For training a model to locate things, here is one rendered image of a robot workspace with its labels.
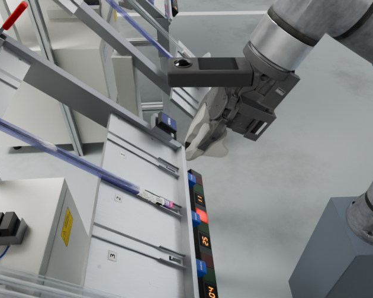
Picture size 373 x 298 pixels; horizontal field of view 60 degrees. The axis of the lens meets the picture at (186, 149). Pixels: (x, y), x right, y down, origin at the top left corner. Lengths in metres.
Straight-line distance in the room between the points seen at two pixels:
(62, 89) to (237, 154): 1.29
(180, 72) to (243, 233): 1.17
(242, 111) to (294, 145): 1.52
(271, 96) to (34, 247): 0.61
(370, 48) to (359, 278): 0.73
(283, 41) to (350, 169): 1.57
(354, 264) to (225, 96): 0.64
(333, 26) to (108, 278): 0.45
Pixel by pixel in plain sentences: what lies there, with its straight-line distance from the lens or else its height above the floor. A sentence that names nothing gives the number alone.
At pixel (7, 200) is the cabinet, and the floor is 0.62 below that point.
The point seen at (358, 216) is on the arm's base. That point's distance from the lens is 0.94.
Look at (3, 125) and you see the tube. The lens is 0.55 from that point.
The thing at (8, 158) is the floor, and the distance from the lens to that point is 2.05.
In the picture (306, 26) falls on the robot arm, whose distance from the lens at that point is 0.42.
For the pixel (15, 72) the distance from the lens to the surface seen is 0.66.
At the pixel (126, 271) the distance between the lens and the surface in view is 0.54.
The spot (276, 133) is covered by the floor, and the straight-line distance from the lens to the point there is 2.02.
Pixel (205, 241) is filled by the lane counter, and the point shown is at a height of 0.66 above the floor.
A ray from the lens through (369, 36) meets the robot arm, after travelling 0.45.
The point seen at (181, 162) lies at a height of 0.73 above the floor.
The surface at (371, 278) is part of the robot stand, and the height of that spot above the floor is 0.41.
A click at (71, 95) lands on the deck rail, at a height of 0.89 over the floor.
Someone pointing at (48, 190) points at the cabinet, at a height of 0.62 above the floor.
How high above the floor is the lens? 1.28
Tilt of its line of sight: 44 degrees down
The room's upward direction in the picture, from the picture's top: straight up
